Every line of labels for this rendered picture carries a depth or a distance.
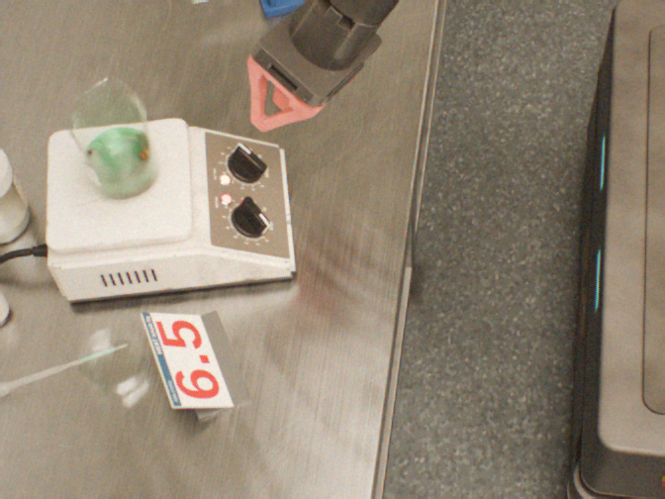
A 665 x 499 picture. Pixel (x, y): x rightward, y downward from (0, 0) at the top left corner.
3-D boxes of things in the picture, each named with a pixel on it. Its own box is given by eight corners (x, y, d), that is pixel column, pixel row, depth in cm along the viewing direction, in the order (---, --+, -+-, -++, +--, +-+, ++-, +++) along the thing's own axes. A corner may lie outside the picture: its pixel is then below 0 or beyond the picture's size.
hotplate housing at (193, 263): (285, 159, 114) (277, 106, 107) (297, 283, 107) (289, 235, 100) (44, 186, 114) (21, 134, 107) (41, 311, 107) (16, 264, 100)
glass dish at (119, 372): (161, 372, 103) (156, 360, 101) (105, 410, 102) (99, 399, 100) (126, 326, 106) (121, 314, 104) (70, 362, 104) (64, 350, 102)
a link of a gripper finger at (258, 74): (211, 111, 100) (258, 39, 93) (258, 71, 105) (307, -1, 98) (274, 167, 100) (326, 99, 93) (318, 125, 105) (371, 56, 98)
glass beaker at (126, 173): (161, 209, 102) (142, 149, 94) (84, 210, 102) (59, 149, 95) (169, 140, 105) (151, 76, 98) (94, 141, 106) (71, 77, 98)
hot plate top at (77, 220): (189, 122, 107) (187, 115, 106) (195, 240, 101) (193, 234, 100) (49, 137, 107) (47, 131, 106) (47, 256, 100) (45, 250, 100)
